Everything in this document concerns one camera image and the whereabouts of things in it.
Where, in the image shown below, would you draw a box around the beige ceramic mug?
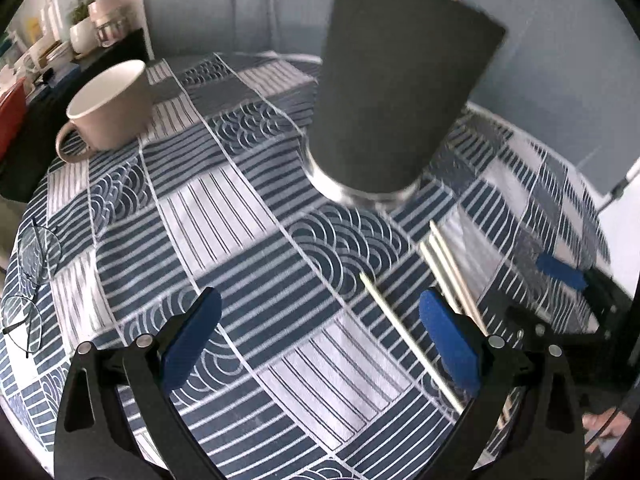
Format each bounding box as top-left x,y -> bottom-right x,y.
55,59 -> 154,165

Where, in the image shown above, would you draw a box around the red bowl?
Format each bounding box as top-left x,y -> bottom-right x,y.
0,82 -> 29,159

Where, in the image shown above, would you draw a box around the thin-framed eyeglasses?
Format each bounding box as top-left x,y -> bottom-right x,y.
0,220 -> 64,359

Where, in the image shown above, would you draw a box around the black cylindrical utensil holder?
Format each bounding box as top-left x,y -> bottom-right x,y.
302,0 -> 509,209

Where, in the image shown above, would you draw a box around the white plastic bottle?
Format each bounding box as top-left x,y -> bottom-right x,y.
47,0 -> 81,44

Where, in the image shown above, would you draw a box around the blue patterned tablecloth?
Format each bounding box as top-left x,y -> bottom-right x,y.
0,50 -> 614,480

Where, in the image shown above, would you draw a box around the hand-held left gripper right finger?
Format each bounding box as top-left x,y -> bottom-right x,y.
419,288 -> 587,480

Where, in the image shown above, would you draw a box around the white board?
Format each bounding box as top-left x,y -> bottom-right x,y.
596,160 -> 640,302

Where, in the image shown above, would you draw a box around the small potted plant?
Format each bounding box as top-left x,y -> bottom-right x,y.
68,2 -> 99,56

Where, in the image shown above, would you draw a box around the pile of wooden chopsticks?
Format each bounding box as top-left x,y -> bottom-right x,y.
359,220 -> 513,431

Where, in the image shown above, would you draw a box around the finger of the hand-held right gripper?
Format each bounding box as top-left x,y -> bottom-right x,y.
502,304 -> 603,343
536,254 -> 588,292

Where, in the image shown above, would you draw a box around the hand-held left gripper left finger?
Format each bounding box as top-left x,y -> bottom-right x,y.
54,287 -> 223,480

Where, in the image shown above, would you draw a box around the black side table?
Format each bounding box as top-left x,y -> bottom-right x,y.
0,27 -> 154,204

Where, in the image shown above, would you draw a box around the person's right hand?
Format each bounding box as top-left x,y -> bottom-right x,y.
582,406 -> 632,439

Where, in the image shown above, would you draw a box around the pink lidded jar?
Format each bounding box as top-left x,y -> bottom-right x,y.
88,0 -> 129,49

